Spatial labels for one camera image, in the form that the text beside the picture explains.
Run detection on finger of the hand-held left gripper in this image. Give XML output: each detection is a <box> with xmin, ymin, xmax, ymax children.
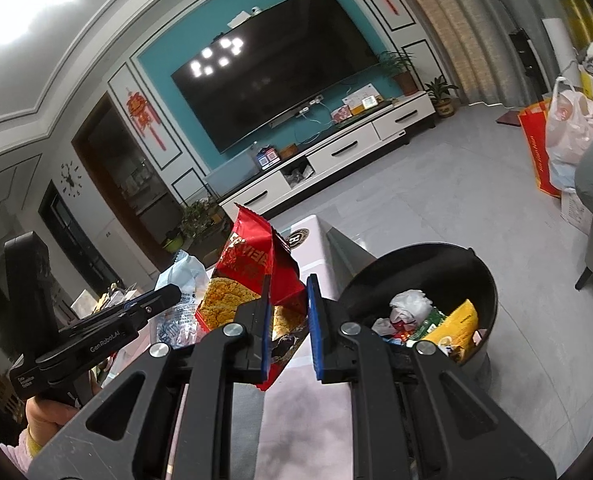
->
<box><xmin>120</xmin><ymin>283</ymin><xmax>183</xmax><ymax>330</ymax></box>

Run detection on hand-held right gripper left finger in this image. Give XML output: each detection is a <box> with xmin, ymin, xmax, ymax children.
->
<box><xmin>26</xmin><ymin>274</ymin><xmax>274</xmax><ymax>480</ymax></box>

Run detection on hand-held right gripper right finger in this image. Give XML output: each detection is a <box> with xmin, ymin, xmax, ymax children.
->
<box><xmin>305</xmin><ymin>274</ymin><xmax>559</xmax><ymax>480</ymax></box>

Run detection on clear blue-printed plastic bag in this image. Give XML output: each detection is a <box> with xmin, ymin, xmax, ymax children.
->
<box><xmin>149</xmin><ymin>280</ymin><xmax>212</xmax><ymax>351</ymax></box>

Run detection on red snack bag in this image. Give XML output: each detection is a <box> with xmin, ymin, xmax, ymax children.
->
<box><xmin>195</xmin><ymin>203</ymin><xmax>309</xmax><ymax>393</ymax></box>

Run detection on white plastic bag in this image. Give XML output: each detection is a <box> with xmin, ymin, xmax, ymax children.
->
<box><xmin>371</xmin><ymin>290</ymin><xmax>434</xmax><ymax>336</ymax></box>

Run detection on yellow potato chip bag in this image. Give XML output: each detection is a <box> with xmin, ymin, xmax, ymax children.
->
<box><xmin>416</xmin><ymin>299</ymin><xmax>479</xmax><ymax>363</ymax></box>

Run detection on black trash bin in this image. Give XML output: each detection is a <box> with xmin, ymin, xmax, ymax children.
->
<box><xmin>340</xmin><ymin>242</ymin><xmax>499</xmax><ymax>381</ymax></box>

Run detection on person's left hand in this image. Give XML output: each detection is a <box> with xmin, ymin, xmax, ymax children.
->
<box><xmin>24</xmin><ymin>395</ymin><xmax>83</xmax><ymax>457</ymax></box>

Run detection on patterned coffee table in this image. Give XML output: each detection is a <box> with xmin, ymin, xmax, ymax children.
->
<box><xmin>101</xmin><ymin>215</ymin><xmax>377</xmax><ymax>480</ymax></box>

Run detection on leafy green plants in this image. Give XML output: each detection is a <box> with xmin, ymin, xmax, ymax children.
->
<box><xmin>179</xmin><ymin>197</ymin><xmax>227</xmax><ymax>241</ymax></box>

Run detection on glass fish tank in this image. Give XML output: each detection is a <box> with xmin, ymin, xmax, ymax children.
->
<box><xmin>204</xmin><ymin>152</ymin><xmax>267</xmax><ymax>197</ymax></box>

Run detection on white tv cabinet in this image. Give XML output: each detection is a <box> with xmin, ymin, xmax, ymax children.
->
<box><xmin>219</xmin><ymin>92</ymin><xmax>437</xmax><ymax>221</ymax></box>

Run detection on white orange desk calendar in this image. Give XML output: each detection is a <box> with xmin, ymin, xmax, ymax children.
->
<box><xmin>345</xmin><ymin>85</ymin><xmax>378</xmax><ymax>112</ymax></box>

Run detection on large black television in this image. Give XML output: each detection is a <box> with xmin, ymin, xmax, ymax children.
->
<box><xmin>170</xmin><ymin>0</ymin><xmax>379</xmax><ymax>155</ymax></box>

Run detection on potted plant in round pot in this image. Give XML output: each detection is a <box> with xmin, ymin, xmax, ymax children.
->
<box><xmin>423</xmin><ymin>76</ymin><xmax>460</xmax><ymax>119</ymax></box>

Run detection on potted plant in brown pot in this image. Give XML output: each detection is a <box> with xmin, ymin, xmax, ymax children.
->
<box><xmin>379</xmin><ymin>50</ymin><xmax>420</xmax><ymax>97</ymax></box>

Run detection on white printed carton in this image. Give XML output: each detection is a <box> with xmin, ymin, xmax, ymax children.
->
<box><xmin>560</xmin><ymin>190</ymin><xmax>593</xmax><ymax>236</ymax></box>

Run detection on red paper bag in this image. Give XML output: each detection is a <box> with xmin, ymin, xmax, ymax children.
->
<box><xmin>519</xmin><ymin>100</ymin><xmax>562</xmax><ymax>199</ymax></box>

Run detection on pink plastic bag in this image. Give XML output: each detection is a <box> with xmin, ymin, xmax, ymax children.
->
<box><xmin>546</xmin><ymin>77</ymin><xmax>593</xmax><ymax>194</ymax></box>

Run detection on beige curtain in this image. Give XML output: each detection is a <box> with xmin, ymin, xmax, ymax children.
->
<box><xmin>391</xmin><ymin>0</ymin><xmax>552</xmax><ymax>107</ymax></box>

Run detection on black tower device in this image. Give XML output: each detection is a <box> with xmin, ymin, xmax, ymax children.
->
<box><xmin>509</xmin><ymin>27</ymin><xmax>547</xmax><ymax>94</ymax></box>

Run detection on white paper roll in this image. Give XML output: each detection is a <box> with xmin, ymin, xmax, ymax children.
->
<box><xmin>541</xmin><ymin>17</ymin><xmax>577</xmax><ymax>86</ymax></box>

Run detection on black wall clock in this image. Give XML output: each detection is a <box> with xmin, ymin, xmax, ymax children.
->
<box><xmin>59</xmin><ymin>160</ymin><xmax>82</xmax><ymax>199</ymax></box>

